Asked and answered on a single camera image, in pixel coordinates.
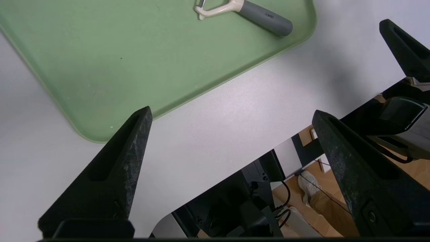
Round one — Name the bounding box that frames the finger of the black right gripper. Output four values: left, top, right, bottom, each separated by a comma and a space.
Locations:
379, 19, 430, 83

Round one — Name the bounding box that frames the light green plastic tray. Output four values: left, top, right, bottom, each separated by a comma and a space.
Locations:
0, 0, 318, 144

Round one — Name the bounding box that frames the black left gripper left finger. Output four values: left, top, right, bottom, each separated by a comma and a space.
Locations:
38, 106, 153, 239

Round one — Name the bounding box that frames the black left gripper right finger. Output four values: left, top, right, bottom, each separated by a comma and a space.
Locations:
312, 110, 430, 237

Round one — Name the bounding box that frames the khaki trouser leg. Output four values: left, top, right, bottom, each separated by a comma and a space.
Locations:
309, 188, 361, 237

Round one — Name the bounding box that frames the white sneaker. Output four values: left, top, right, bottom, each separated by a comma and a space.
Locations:
297, 170, 324, 207

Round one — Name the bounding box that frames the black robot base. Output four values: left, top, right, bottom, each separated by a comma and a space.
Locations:
151, 150, 293, 239

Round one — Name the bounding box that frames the cream peeler with grey handle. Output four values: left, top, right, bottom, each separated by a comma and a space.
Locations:
194, 0, 293, 37

